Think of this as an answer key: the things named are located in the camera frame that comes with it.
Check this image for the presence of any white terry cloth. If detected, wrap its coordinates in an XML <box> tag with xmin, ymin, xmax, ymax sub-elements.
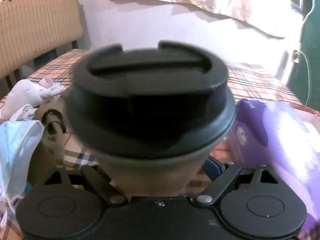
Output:
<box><xmin>0</xmin><ymin>79</ymin><xmax>44</xmax><ymax>120</ymax></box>

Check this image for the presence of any thin white cloth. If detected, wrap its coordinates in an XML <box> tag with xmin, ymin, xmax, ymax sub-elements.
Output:
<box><xmin>9</xmin><ymin>104</ymin><xmax>37</xmax><ymax>123</ymax></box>

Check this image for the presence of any pink knit sock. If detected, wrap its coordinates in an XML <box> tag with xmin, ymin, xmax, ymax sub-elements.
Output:
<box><xmin>40</xmin><ymin>77</ymin><xmax>67</xmax><ymax>102</ymax></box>

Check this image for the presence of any purple plastic bag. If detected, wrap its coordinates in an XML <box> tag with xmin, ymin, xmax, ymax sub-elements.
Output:
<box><xmin>225</xmin><ymin>98</ymin><xmax>320</xmax><ymax>240</ymax></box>

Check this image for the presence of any woven straw mat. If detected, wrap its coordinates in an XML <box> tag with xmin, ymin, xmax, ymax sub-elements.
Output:
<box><xmin>0</xmin><ymin>0</ymin><xmax>84</xmax><ymax>80</ymax></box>

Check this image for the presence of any olive knotted cloth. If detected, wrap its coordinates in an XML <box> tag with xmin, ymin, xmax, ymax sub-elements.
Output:
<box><xmin>27</xmin><ymin>102</ymin><xmax>67</xmax><ymax>183</ymax></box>

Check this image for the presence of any green door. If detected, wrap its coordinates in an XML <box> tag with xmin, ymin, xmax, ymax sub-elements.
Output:
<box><xmin>286</xmin><ymin>0</ymin><xmax>320</xmax><ymax>112</ymax></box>

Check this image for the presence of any plaid bedsheet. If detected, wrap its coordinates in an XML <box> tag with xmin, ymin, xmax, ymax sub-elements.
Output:
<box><xmin>0</xmin><ymin>49</ymin><xmax>320</xmax><ymax>240</ymax></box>

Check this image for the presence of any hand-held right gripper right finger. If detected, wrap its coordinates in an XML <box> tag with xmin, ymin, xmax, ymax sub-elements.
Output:
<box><xmin>197</xmin><ymin>155</ymin><xmax>278</xmax><ymax>204</ymax></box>

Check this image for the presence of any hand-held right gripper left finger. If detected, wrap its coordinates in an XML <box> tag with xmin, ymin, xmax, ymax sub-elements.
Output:
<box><xmin>44</xmin><ymin>164</ymin><xmax>127</xmax><ymax>205</ymax></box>

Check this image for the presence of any blue face mask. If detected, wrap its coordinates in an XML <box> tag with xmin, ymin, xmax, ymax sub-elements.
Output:
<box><xmin>0</xmin><ymin>120</ymin><xmax>45</xmax><ymax>202</ymax></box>

